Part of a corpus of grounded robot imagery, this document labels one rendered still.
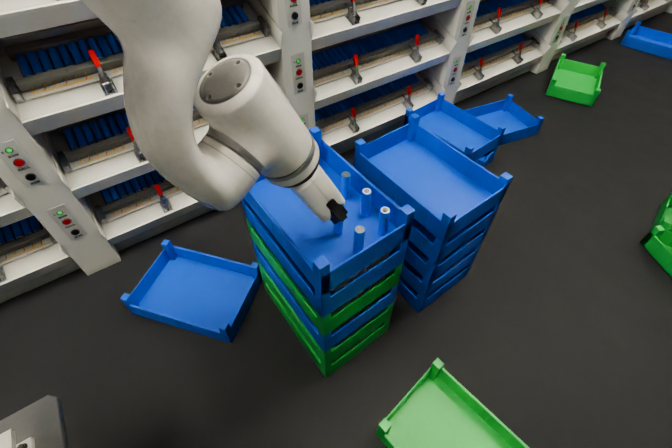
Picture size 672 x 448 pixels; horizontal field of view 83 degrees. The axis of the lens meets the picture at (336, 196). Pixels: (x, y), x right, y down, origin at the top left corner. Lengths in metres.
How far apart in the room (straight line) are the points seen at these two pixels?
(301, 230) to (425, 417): 0.53
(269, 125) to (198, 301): 0.80
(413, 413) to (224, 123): 0.79
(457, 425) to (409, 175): 0.57
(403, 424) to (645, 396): 0.58
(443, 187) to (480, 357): 0.44
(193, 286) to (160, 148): 0.84
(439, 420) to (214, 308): 0.62
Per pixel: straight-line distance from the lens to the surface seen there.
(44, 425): 0.84
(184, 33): 0.33
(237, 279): 1.15
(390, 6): 1.33
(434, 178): 0.95
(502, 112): 1.87
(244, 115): 0.39
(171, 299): 1.18
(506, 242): 1.31
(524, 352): 1.14
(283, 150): 0.44
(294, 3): 1.07
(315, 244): 0.69
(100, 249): 1.28
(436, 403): 1.02
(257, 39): 1.11
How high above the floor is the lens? 0.96
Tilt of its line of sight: 47 degrees down
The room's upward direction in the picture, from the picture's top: straight up
